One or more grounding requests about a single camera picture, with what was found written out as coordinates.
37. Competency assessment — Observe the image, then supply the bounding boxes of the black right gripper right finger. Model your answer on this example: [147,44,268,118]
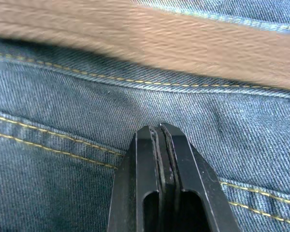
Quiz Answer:
[159,122,240,232]

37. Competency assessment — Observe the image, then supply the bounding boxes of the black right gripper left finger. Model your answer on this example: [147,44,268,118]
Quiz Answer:
[107,125,168,232]

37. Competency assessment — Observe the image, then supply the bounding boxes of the blue denim shorts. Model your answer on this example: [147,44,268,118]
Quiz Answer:
[0,0,290,232]

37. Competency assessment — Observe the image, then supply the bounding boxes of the tan braided belt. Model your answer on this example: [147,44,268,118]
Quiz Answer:
[0,0,290,92]

